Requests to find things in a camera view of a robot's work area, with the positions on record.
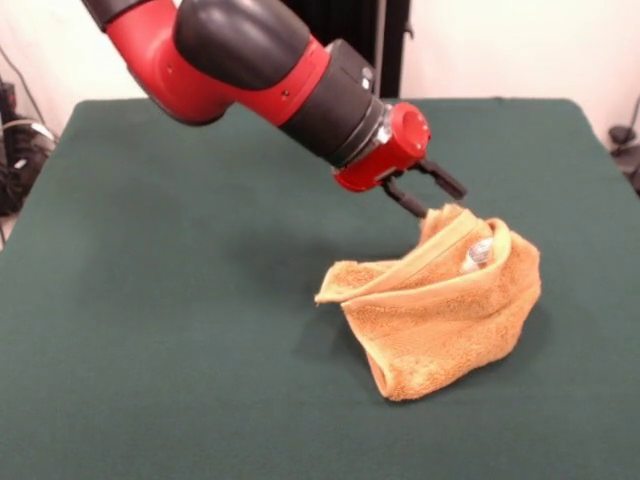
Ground black cable tangle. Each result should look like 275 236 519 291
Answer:
0 117 57 219

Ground dark green table cloth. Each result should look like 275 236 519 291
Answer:
0 98 640 480

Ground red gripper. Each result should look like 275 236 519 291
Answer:
332 102 468 220

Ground orange terry towel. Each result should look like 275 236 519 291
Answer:
313 202 543 403

